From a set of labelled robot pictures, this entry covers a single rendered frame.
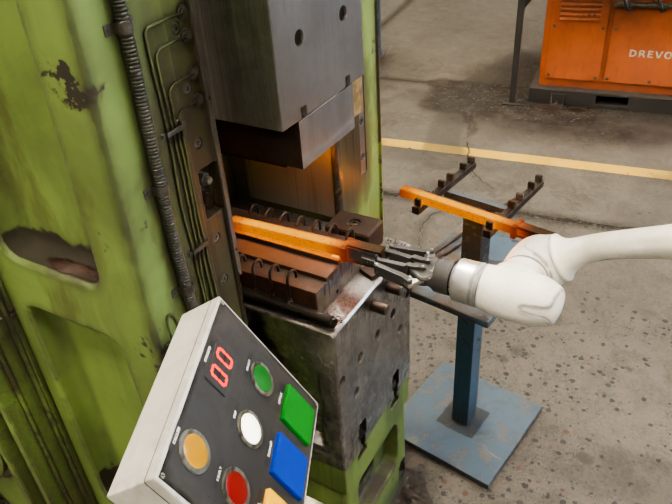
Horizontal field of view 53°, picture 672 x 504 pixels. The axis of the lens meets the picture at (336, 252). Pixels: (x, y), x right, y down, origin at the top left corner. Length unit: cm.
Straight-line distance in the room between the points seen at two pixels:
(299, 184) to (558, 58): 328
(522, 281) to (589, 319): 165
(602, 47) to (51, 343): 394
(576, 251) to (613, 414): 124
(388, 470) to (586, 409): 81
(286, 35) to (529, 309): 65
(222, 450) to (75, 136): 51
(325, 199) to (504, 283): 61
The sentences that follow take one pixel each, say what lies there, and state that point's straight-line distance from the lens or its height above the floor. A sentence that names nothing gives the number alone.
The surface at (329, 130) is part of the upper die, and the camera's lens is 130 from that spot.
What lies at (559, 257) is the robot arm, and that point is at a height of 105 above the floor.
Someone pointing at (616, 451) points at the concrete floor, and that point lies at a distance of 247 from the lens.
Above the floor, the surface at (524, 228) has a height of 94.
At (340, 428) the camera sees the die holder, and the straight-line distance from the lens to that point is 160.
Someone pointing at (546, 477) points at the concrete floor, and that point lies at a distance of 235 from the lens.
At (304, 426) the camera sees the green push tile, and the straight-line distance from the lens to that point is 112.
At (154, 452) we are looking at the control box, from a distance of 88.
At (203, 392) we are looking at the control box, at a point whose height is 118.
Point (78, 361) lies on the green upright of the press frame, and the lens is 166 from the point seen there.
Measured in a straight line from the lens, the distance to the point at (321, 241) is 147.
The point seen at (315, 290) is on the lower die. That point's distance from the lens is 141.
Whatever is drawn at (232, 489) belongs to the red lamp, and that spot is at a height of 110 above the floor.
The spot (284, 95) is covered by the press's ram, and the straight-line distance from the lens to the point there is 115.
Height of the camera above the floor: 184
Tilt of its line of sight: 35 degrees down
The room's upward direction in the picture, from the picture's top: 4 degrees counter-clockwise
